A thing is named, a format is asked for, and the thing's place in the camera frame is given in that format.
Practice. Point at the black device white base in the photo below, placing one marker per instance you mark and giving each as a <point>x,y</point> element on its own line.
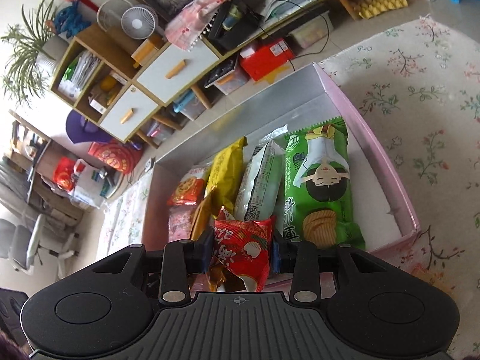
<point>108,183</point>

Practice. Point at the clear bin black tray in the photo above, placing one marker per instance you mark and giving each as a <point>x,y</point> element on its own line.
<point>228,77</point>

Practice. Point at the red gift bag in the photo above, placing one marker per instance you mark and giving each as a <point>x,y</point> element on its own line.
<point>65,176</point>

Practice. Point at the floral tablecloth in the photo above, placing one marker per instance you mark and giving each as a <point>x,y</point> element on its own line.
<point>431,120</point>

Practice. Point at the orange biscuit packet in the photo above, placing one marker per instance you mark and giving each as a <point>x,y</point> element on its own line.
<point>187,187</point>

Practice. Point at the clear storage bin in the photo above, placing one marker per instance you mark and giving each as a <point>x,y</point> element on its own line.
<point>161,133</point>
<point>309,32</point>

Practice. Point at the round red bag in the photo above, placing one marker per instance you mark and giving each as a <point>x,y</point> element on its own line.
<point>114,155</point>

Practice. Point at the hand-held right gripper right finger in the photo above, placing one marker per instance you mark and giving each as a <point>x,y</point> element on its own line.
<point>276,258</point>

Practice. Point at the yellow box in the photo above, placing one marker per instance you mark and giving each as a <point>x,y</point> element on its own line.
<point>146,50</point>

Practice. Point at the purple hat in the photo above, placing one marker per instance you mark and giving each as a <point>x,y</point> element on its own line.
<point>82,129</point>

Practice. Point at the potted green plant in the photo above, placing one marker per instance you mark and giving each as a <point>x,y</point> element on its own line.
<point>26,48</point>

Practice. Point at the yellow snack packet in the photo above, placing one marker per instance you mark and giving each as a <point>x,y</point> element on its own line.
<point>225,172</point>

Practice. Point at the person's dark red clothing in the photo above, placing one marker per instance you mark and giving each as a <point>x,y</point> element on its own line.
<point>9,348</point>

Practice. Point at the clear white cracker packet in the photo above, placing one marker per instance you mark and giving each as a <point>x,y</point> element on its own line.
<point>260,180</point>

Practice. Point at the stack of plastic bags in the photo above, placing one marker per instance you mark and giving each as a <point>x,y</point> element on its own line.
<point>80,73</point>

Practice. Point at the blue plush toy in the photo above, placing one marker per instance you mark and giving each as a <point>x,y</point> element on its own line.
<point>71,18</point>

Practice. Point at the clear bin blue lid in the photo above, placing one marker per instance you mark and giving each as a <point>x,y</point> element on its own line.
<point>189,107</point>

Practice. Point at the red cardboard box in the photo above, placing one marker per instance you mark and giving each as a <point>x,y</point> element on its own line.
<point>266,60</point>

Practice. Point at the small white fan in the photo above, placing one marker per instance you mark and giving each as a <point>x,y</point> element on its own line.
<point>138,22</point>

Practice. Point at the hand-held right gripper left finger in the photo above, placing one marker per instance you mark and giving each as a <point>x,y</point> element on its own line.
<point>205,258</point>

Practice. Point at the small white box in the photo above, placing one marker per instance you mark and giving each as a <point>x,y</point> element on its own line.
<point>98,105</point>

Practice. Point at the wooden desk shelf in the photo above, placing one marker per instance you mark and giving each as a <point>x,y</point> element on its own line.
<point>33,157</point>

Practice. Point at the white office chair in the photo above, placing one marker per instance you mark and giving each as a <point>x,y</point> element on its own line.
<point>22,243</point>

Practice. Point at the pink snack packet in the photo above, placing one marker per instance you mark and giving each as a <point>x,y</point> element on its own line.
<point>180,223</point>

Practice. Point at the red snack packet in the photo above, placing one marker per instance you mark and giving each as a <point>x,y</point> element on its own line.
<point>243,247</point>

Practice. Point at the pink floral cloth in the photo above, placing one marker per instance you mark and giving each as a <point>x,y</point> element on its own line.
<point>191,18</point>

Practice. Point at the pink cardboard box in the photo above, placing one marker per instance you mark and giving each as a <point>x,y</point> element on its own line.
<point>375,210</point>

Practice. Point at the yellow egg tray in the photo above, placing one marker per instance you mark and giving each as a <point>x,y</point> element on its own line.
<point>375,3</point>

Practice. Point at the green chips packet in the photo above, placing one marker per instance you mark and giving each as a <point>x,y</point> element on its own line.
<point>322,195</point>

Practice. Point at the wooden cabinet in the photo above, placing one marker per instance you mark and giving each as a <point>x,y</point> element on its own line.
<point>93,41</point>

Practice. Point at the white shopping bag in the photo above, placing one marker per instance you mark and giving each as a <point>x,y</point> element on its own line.
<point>88,187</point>

